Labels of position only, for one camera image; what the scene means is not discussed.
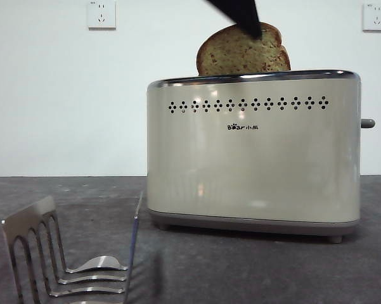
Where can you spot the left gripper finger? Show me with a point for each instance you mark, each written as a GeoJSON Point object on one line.
{"type": "Point", "coordinates": [237, 12]}

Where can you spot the cream white two-slot toaster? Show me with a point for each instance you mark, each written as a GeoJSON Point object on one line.
{"type": "Point", "coordinates": [256, 164]}

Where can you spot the white wall power socket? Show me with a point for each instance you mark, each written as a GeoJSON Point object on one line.
{"type": "Point", "coordinates": [376, 18]}
{"type": "Point", "coordinates": [102, 16]}

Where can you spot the brown toasted bread slice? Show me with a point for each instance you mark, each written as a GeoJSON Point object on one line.
{"type": "Point", "coordinates": [237, 57]}

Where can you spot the grey toaster lever knob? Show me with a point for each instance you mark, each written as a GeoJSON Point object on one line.
{"type": "Point", "coordinates": [368, 123]}

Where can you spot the silver metal toast rack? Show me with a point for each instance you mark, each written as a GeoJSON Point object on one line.
{"type": "Point", "coordinates": [22, 221]}

